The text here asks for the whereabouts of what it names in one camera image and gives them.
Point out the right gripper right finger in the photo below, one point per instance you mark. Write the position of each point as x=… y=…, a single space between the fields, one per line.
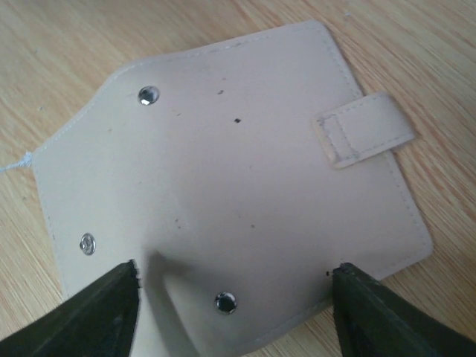
x=372 y=320

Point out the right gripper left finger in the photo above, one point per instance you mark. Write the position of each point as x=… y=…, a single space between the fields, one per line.
x=100 y=320

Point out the beige card holder wallet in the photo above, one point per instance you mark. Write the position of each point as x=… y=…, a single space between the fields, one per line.
x=237 y=176

